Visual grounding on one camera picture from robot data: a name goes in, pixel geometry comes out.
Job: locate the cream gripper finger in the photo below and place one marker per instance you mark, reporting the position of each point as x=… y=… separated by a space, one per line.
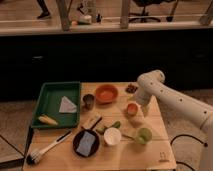
x=145 y=110

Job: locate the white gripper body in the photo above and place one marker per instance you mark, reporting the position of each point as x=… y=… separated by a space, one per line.
x=142 y=97

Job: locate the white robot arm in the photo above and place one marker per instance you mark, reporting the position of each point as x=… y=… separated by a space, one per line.
x=201 y=114

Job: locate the green cup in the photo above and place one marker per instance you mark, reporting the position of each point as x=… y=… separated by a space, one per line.
x=144 y=135

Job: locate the green cucumber toy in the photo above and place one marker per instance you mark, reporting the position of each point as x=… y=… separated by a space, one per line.
x=101 y=130

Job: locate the metal spoon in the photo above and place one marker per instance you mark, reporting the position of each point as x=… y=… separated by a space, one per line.
x=129 y=137

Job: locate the orange bowl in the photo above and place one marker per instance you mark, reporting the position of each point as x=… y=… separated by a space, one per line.
x=106 y=93

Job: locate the white cup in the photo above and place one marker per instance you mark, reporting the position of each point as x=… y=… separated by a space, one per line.
x=112 y=136

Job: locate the small metal cup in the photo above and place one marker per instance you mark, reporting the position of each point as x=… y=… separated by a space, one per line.
x=88 y=100

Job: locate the blue sponge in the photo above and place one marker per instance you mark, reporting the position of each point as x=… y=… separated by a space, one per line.
x=86 y=141

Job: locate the black plate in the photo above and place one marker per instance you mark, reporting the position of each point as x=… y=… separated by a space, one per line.
x=95 y=146

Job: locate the black office chair base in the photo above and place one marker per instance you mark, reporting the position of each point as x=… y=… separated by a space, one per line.
x=144 y=15

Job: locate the white folded cloth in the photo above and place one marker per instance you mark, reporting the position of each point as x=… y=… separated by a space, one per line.
x=67 y=106

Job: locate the green plastic tray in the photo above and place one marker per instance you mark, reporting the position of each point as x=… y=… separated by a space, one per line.
x=49 y=102

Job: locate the yellow corn cob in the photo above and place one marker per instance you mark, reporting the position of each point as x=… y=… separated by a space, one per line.
x=47 y=120

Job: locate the white dish brush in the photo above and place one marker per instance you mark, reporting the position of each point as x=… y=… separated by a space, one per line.
x=35 y=156

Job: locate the black handled scraper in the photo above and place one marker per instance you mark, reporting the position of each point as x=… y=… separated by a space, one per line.
x=91 y=121

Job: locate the wooden post middle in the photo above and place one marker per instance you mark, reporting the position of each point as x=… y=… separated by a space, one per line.
x=124 y=19

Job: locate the wooden post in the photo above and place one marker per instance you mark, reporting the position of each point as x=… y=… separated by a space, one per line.
x=63 y=9
x=124 y=19

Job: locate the wooden post left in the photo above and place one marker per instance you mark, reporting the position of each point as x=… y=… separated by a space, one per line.
x=63 y=9

